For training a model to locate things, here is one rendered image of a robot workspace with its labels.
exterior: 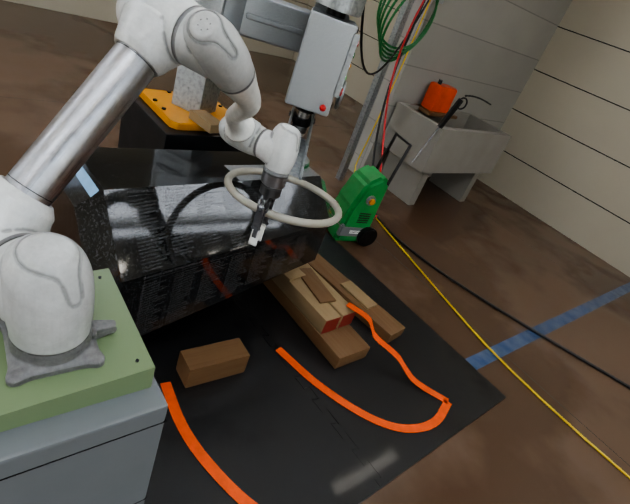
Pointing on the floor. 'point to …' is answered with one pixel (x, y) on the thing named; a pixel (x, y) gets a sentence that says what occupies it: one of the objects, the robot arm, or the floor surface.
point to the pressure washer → (363, 201)
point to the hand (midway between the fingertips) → (256, 234)
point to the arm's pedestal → (77, 454)
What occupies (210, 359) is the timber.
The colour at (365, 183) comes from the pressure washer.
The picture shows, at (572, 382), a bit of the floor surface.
